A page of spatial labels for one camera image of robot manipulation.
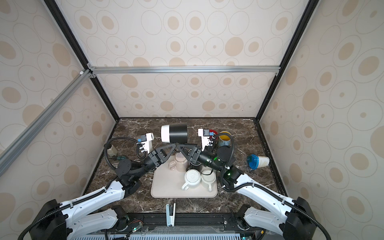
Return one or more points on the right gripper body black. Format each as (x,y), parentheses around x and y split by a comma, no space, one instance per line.
(196,157)

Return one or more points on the blue butterfly mug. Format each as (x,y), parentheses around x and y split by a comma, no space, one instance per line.
(224,139)

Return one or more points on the plain white mug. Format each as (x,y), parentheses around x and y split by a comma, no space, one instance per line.
(208,180)

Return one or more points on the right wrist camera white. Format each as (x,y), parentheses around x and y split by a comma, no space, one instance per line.
(207,142)

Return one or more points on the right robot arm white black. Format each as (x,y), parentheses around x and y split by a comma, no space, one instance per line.
(264,192)

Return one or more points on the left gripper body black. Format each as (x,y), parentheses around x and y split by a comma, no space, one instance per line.
(153,160)

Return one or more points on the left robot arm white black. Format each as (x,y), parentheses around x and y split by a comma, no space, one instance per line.
(75,218)

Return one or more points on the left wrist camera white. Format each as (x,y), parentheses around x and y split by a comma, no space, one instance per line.
(145,142)

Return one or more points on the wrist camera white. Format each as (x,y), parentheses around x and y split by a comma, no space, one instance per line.
(207,142)
(145,142)

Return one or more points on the pink iridescent mug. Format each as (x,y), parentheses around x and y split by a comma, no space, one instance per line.
(179,163)

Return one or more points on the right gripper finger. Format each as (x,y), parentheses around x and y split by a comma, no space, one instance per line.
(187,155)
(186,147)

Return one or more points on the black skull mug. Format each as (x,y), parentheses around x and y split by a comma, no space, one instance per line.
(213,133)

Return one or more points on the black white mug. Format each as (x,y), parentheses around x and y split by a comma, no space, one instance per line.
(174,134)

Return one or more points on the beige rectangular tray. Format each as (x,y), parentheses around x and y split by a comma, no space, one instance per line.
(168,184)

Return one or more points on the white ribbed-base mug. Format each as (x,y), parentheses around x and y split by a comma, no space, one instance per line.
(192,179)

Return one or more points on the small black mug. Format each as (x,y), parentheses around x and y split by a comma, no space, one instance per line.
(196,166)

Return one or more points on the left diagonal aluminium bar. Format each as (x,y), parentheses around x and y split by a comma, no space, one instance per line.
(25,138)

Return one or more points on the horizontal aluminium frame bar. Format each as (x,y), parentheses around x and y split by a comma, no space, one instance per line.
(185,69)

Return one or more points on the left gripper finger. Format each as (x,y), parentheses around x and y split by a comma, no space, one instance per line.
(166,150)
(164,158)

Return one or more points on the blue white plastic bottle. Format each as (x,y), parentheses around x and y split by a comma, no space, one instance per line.
(256,162)

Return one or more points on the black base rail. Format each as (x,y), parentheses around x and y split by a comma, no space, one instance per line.
(210,226)

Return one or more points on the white blue clip stand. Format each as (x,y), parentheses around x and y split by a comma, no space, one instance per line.
(170,214)

